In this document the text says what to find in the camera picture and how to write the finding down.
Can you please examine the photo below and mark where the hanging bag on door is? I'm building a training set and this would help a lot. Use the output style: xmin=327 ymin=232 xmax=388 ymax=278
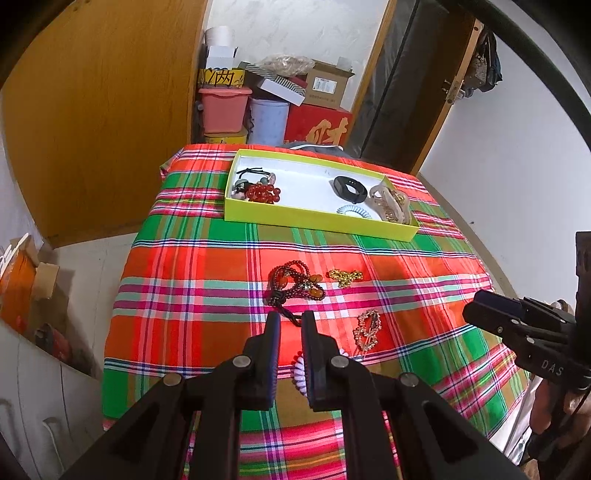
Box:
xmin=462 ymin=27 xmax=503 ymax=98

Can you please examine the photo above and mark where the red gift box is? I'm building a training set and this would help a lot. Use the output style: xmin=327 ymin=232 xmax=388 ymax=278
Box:
xmin=284 ymin=104 xmax=352 ymax=146

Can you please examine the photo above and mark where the black hair band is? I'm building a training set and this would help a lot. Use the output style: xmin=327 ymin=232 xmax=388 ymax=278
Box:
xmin=332 ymin=175 xmax=368 ymax=204

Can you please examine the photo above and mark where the plaid tablecloth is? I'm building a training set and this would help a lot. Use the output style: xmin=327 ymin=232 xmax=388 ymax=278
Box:
xmin=102 ymin=145 xmax=528 ymax=451

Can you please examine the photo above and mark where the red bead bracelet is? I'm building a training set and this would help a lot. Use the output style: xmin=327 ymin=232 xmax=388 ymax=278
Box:
xmin=244 ymin=183 xmax=282 ymax=205

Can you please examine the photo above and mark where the wooden wardrobe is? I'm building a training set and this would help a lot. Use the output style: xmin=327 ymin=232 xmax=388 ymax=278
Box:
xmin=1 ymin=1 xmax=208 ymax=247

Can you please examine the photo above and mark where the wooden door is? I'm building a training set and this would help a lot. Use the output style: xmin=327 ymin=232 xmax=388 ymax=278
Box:
xmin=346 ymin=1 xmax=483 ymax=175

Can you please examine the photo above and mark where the orange bag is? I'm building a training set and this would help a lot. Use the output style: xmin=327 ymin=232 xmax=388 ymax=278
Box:
xmin=1 ymin=233 xmax=60 ymax=336

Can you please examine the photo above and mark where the white small open box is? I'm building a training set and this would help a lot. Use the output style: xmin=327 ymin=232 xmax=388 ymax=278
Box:
xmin=204 ymin=45 xmax=238 ymax=70

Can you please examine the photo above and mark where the grey quilted cushion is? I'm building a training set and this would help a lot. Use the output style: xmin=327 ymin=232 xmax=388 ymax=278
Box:
xmin=283 ymin=142 xmax=344 ymax=152

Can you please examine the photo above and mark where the yellow-green tray box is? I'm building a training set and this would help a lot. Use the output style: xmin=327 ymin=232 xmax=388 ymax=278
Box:
xmin=224 ymin=149 xmax=419 ymax=242

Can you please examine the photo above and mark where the person right hand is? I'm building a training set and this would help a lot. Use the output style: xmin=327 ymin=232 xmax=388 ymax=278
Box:
xmin=530 ymin=380 xmax=591 ymax=449

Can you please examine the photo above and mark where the white striped flat box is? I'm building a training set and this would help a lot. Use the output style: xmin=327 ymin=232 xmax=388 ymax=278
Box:
xmin=238 ymin=61 xmax=305 ymax=106

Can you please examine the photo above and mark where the yellow black printed box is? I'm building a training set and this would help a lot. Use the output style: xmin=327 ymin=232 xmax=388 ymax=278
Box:
xmin=197 ymin=68 xmax=245 ymax=88

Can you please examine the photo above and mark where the gold chain bracelet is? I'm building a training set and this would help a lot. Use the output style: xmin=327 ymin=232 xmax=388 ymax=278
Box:
xmin=327 ymin=268 xmax=364 ymax=290

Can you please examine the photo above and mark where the dark red bead necklace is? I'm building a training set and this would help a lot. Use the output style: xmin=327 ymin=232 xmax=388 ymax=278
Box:
xmin=262 ymin=259 xmax=328 ymax=327

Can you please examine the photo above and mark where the beige claw hair clip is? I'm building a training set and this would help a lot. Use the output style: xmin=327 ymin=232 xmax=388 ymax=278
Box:
xmin=367 ymin=181 xmax=412 ymax=225

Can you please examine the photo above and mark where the plastic bag of items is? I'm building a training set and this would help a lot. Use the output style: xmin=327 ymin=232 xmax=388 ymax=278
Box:
xmin=259 ymin=54 xmax=315 ymax=77

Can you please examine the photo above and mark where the paper towel roll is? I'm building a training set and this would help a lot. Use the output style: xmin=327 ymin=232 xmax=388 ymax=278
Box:
xmin=204 ymin=25 xmax=235 ymax=47

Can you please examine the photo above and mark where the pink plastic bin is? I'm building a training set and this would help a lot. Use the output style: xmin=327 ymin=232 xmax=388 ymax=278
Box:
xmin=198 ymin=87 xmax=252 ymax=134

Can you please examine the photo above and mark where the blue-white spiral hair tie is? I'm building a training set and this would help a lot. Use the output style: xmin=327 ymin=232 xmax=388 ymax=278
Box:
xmin=335 ymin=204 xmax=375 ymax=220

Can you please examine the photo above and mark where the white cabinet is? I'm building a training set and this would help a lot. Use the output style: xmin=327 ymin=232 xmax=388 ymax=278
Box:
xmin=0 ymin=325 xmax=103 ymax=479

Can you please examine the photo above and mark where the light blue bucket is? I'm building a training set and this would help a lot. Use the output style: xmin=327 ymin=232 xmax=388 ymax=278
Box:
xmin=249 ymin=98 xmax=290 ymax=146

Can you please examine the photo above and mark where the black hair tie pink charm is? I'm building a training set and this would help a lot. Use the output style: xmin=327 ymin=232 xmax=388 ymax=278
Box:
xmin=236 ymin=167 xmax=276 ymax=185

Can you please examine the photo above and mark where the brown cardboard box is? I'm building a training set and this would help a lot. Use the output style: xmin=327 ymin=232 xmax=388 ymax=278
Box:
xmin=304 ymin=60 xmax=355 ymax=109

